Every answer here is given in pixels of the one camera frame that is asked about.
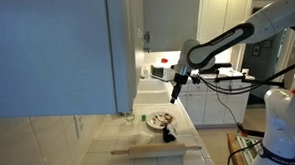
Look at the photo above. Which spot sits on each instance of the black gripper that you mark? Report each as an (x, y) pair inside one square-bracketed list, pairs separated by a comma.
[(180, 80)]

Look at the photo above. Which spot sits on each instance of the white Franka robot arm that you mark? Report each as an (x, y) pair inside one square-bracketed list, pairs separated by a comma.
[(268, 20)]

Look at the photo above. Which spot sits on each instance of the white base cabinet unit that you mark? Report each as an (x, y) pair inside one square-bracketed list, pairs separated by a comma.
[(215, 106)]

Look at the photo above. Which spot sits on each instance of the white toaster oven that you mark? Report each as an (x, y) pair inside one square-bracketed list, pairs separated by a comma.
[(163, 72)]

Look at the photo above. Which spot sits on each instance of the brown food scraps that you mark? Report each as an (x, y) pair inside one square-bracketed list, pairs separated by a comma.
[(167, 119)]

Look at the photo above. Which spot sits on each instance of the small red object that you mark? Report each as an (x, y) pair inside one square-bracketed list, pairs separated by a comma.
[(164, 60)]

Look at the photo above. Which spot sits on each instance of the crumpled white plastic wrap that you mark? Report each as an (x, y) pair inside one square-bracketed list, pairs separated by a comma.
[(173, 129)]

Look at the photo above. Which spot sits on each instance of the white plate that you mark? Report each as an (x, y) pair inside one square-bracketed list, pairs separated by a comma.
[(153, 121)]

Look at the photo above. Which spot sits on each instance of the white soap bottle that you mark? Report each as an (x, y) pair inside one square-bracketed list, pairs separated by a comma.
[(146, 73)]

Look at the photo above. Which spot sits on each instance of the small green object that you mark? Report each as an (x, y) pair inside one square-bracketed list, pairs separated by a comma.
[(143, 118)]

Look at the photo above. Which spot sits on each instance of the black mug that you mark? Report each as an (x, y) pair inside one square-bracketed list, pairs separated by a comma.
[(166, 135)]

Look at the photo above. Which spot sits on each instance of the clear glass bowl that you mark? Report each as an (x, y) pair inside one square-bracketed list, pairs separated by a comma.
[(130, 118)]

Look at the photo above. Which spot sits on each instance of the wooden rolling pin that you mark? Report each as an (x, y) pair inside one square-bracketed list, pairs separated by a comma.
[(157, 150)]

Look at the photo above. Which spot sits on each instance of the small white cup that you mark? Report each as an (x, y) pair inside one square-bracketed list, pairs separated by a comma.
[(245, 72)]

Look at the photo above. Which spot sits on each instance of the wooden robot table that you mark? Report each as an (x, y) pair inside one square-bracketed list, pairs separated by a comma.
[(233, 152)]

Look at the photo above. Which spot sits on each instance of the tall white pantry door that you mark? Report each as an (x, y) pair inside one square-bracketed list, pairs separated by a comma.
[(213, 16), (239, 6)]

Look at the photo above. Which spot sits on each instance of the green printed mat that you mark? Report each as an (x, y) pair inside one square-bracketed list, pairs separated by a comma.
[(249, 149)]

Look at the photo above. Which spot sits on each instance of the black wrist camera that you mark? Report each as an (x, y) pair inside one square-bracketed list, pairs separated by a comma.
[(195, 79)]

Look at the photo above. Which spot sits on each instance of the metal wall fixture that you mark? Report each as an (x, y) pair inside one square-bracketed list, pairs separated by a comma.
[(147, 39)]

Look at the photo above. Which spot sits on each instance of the white wall cabinet body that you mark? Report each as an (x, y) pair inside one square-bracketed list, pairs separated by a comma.
[(125, 43)]

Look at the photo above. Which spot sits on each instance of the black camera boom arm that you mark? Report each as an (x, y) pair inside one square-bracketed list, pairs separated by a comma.
[(254, 81)]

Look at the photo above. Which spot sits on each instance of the dark picture frame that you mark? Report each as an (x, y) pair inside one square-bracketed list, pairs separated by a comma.
[(267, 44), (256, 50)]

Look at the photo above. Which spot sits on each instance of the white wall outlet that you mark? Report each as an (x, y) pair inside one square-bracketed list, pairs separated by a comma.
[(78, 126)]

